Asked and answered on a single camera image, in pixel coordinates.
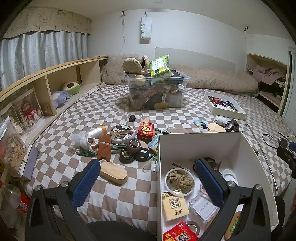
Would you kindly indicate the wooden bedside shelf unit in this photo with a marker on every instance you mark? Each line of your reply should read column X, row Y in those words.
column 23, row 78

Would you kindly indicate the small wooden wedge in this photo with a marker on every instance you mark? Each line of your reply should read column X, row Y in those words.
column 145, row 120

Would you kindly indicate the yellow ball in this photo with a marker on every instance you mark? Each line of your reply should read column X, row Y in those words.
column 140, row 80

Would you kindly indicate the black floral pouch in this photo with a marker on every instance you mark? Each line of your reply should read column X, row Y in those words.
column 232, row 125

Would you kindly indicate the dark gold strip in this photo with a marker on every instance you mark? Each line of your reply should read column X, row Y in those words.
column 178, row 165

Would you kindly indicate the white tape roll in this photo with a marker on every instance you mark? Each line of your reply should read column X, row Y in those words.
column 114, row 139

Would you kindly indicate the clear snack jar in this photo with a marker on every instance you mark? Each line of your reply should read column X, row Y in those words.
column 12, row 148

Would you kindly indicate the blue card packet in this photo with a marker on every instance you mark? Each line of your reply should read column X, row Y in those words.
column 200, row 124

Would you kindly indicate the wooden oval piece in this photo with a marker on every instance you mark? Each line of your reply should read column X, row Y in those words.
column 160, row 105

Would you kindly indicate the white shallow tray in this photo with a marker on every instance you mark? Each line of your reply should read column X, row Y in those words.
column 229, row 114

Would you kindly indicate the green frog wooden coaster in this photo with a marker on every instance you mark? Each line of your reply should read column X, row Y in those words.
column 233, row 226

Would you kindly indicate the clear plastic case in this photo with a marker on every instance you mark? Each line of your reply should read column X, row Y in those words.
column 203, row 207

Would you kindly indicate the beige printed valance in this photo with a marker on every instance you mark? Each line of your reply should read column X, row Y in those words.
column 46, row 20

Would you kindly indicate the white headboard panel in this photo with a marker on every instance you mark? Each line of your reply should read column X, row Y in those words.
column 196, row 56

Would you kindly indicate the green snack bag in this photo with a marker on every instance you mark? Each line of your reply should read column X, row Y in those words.
column 159, row 66

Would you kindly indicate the white sliding door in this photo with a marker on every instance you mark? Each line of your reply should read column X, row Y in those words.
column 291, row 88

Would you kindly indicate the red gold box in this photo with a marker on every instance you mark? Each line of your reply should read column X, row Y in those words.
column 145, row 129

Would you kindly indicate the pale yellow printed packet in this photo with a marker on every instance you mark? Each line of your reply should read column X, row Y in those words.
column 173, row 207

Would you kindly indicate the translucent brown tape roll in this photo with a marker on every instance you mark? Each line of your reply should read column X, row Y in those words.
column 198, row 228

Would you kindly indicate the pink clothes pile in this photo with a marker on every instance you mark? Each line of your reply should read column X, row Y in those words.
column 266, row 74

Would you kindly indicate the black round tin gold emblem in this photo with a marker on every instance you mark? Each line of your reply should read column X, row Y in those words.
column 126, row 155

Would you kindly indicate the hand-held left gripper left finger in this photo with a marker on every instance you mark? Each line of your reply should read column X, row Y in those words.
column 86, row 183

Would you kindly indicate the wooden closet shelf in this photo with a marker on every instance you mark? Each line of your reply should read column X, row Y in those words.
column 285, row 92

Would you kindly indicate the group of pens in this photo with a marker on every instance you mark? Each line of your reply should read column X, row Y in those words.
column 219, row 100

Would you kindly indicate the black white patterned tape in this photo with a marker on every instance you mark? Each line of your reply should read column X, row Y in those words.
column 120, row 127

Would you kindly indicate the green avocado plush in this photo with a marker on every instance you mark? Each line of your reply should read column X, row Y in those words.
column 70, row 88

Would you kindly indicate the white blue carton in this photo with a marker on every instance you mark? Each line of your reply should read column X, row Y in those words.
column 152, row 143

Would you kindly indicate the beige fluffy blanket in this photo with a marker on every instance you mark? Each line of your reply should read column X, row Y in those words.
column 208, row 78

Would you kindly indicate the small black charger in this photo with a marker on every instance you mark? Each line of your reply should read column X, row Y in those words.
column 132, row 118

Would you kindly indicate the white hanging paper bag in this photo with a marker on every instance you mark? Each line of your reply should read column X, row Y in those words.
column 145, row 30

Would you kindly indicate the brown fuzzy slipper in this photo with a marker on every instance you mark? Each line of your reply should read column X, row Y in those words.
column 145, row 62
column 131, row 64

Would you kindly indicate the white fluffy wad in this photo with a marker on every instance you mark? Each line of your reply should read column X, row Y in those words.
column 78, row 140

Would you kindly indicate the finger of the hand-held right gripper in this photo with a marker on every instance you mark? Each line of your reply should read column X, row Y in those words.
column 292, row 145
column 284, row 153

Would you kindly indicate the white plastic stick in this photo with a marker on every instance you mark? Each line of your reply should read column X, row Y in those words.
column 108, row 144

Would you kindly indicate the white cardboard box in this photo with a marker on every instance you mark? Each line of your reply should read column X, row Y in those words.
column 185, row 148

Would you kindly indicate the black round tin white label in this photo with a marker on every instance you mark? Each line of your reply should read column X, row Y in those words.
column 142, row 156

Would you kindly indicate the checkered bed sheet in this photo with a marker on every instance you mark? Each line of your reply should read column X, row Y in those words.
column 69, row 171

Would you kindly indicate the grey curtain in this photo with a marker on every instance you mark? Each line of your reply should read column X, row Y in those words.
column 34, row 51

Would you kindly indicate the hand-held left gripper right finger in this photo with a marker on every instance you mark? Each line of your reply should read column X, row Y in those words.
column 208, row 183

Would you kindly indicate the grey notebook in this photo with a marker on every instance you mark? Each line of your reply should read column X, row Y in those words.
column 31, row 162

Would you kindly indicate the small gold packet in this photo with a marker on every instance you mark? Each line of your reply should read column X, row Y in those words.
column 177, row 192

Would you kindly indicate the thin metal rod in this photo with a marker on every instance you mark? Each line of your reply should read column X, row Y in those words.
column 266, row 160

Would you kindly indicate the dark brown leather pouch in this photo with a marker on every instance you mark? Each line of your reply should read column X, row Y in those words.
column 104, row 150

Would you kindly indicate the doll in clear case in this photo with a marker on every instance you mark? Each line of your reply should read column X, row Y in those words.
column 29, row 111

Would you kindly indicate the dark clothes pile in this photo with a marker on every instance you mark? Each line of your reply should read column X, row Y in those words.
column 272, row 89

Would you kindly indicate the plastic bottle red label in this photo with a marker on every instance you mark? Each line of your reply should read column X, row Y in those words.
column 13, row 197

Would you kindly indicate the purple plush toy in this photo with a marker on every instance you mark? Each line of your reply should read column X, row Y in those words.
column 59, row 97

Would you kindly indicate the red printed packet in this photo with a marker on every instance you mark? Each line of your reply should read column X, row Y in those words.
column 178, row 233

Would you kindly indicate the wooden oval lid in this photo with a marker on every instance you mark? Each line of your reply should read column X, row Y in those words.
column 216, row 127

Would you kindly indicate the clear plastic storage bin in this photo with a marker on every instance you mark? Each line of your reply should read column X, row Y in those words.
column 161, row 102

